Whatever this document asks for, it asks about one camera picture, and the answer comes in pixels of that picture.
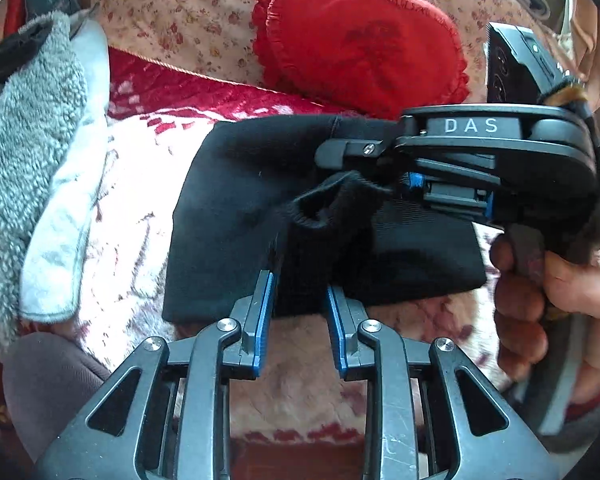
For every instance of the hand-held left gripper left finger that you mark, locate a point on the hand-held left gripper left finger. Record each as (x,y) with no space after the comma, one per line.
(264,322)

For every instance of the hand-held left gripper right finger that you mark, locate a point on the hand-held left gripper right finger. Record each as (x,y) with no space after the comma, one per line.
(336,327)

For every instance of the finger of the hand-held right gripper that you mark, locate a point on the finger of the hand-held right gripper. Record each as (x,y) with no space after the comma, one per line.
(430,187)
(352,150)

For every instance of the black pants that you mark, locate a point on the black pants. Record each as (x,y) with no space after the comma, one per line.
(230,200)

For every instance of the person's right hand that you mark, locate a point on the person's right hand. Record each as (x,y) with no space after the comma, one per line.
(575,285)

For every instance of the red heart-shaped frilled pillow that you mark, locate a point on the red heart-shaped frilled pillow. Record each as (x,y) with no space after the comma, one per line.
(360,40)

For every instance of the red and white plush blanket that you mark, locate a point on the red and white plush blanket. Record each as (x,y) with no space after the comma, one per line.
(140,200)

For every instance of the white fleece cloth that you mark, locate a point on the white fleece cloth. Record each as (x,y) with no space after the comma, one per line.
(65,240)

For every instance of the beige floral quilt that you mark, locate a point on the beige floral quilt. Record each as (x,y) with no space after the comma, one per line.
(180,15)

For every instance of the mauve grey cloth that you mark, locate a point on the mauve grey cloth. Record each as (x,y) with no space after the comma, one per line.
(50,380)

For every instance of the grey fleece garment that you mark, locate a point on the grey fleece garment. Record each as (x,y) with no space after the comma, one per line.
(25,160)

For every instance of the small black cloth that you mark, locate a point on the small black cloth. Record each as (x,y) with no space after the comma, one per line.
(10,55)

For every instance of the plain red cloth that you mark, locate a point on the plain red cloth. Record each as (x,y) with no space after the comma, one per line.
(16,7)

